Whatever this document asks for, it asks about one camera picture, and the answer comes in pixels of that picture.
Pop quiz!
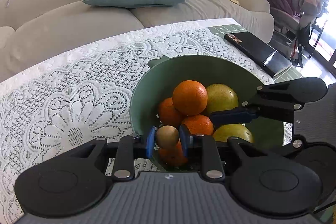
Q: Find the orange mandarin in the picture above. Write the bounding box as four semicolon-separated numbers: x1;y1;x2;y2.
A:
182;114;214;135
172;80;208;116
158;97;185;128
158;141;188;167

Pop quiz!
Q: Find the brown kiwi top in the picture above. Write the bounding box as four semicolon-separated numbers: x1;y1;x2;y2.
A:
155;126;179;149

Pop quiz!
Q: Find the green colander bowl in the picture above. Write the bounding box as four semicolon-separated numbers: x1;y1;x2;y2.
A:
130;55;272;136

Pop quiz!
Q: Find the green grid table mat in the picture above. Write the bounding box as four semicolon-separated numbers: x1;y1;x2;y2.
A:
209;24;303;83

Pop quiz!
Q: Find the black notebook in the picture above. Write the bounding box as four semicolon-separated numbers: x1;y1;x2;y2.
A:
224;31;291;77

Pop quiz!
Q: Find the pen on notebook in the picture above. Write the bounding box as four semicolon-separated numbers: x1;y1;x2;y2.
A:
262;50;277;67

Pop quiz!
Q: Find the white lace tablecloth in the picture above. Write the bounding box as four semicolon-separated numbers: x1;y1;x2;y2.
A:
0;19;276;224

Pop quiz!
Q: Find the beige sofa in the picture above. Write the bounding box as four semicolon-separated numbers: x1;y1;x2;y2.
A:
1;0;274;81

